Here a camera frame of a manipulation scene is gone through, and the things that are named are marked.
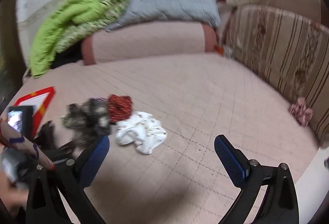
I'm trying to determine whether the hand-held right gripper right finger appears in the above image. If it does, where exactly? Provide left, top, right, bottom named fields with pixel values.
left=214, top=134, right=300, bottom=224

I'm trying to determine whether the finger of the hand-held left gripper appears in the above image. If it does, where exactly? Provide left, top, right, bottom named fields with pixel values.
left=36, top=121, right=78, bottom=161

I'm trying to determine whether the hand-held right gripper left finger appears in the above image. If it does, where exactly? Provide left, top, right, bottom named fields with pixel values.
left=25, top=135, right=110, bottom=224

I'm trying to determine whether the red rimmed white box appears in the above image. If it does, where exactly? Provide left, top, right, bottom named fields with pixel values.
left=13, top=86, right=56, bottom=135

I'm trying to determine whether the grey patterned scrunchie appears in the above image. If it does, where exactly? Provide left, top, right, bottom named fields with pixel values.
left=60, top=103, right=89, bottom=137

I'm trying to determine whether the white printed scrunchie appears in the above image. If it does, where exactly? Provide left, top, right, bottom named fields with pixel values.
left=115, top=111, right=167, bottom=155

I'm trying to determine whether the red beaded accessory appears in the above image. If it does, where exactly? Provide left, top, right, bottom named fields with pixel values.
left=107, top=94, right=133, bottom=122

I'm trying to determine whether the person's left hand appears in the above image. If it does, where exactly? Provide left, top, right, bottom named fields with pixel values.
left=0, top=170, right=29, bottom=217

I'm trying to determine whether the beige tube with purple marks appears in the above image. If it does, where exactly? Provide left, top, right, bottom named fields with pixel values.
left=0, top=119, right=56, bottom=171

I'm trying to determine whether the dark glass door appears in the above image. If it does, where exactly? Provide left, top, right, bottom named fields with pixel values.
left=0, top=0, right=26, bottom=111

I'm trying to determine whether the pink patterned scrunchie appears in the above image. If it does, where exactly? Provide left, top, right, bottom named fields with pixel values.
left=289, top=98, right=314, bottom=127

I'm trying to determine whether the green floral-lined quilt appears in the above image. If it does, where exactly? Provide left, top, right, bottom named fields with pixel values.
left=29, top=0, right=131, bottom=79

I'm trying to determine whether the striped sofa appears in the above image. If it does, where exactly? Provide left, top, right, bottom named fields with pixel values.
left=224, top=5, right=329, bottom=148

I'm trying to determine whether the pink bolster pillow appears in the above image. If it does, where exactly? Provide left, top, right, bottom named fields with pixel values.
left=82, top=20, right=218, bottom=66

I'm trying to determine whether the grey quilted blanket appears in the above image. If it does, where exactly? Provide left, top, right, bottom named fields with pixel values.
left=105, top=0, right=221, bottom=32

